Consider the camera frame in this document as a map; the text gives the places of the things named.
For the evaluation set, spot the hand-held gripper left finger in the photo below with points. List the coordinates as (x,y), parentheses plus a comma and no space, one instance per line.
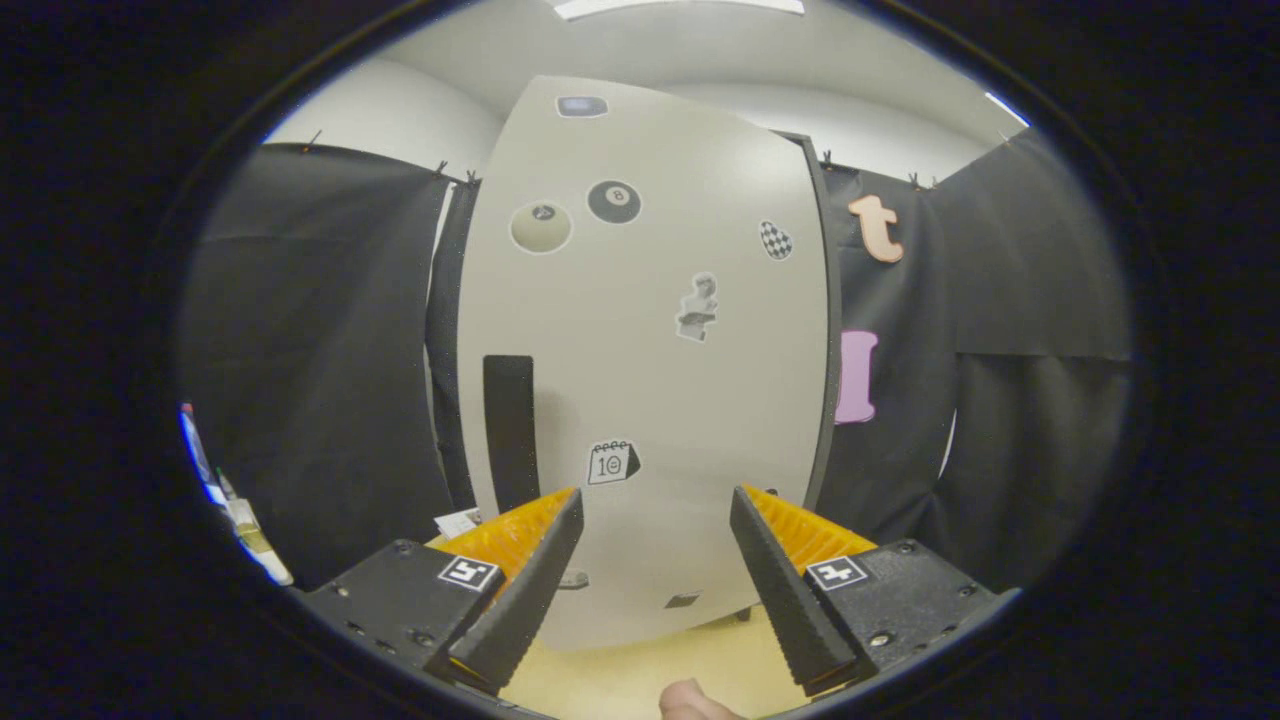
(530,600)

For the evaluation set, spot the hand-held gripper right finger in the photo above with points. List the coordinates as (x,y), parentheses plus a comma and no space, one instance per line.
(785,600)

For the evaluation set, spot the white shoe cabinet door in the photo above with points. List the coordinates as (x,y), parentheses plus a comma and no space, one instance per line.
(650,400)

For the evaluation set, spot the grey shoe cabinet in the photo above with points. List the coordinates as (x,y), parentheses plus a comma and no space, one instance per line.
(833,300)

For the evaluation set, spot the white book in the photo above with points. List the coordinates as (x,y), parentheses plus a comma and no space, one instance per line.
(458,522)

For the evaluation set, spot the white side table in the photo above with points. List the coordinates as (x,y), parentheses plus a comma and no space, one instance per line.
(268,562)

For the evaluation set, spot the black backdrop cloth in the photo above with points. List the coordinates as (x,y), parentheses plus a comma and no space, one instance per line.
(320,350)

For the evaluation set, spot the colourful poster board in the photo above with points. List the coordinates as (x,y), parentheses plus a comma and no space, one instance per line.
(197,455)

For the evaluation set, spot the long ceiling light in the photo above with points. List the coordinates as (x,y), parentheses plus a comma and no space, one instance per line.
(680,6)

